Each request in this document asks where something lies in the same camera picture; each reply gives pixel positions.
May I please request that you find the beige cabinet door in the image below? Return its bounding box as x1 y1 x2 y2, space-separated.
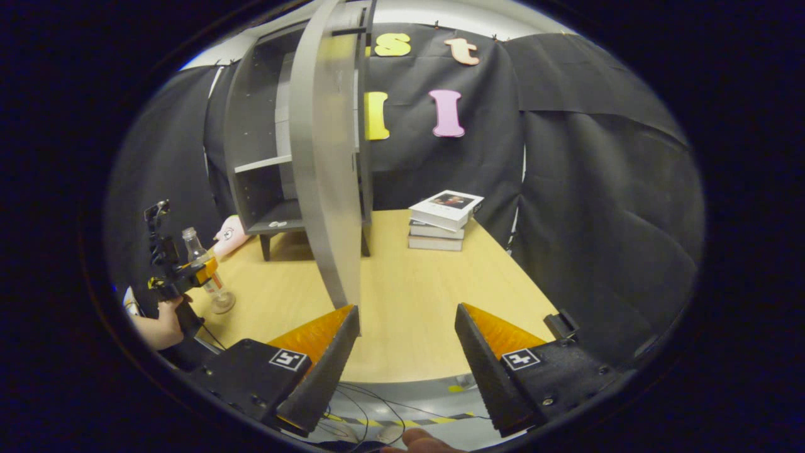
289 0 369 310

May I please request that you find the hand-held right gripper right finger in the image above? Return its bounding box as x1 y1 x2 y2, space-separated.
454 303 636 439

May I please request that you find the small black bracket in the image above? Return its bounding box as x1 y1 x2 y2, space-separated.
544 311 579 340

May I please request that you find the black backdrop cloth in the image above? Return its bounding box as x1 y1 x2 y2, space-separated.
107 22 705 372

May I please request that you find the pink plush toy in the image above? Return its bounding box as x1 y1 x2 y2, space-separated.
213 215 249 259

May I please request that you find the white book with portrait cover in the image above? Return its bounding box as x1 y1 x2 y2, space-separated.
409 190 485 232

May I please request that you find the plain white book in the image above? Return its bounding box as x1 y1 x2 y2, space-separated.
409 220 466 240
408 235 464 252

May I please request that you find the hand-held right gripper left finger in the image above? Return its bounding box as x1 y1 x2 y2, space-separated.
182 305 361 437

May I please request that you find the dark grey cabinet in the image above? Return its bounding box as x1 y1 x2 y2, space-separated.
225 0 378 262

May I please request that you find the clear glass bottle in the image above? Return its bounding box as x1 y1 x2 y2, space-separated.
182 227 236 315

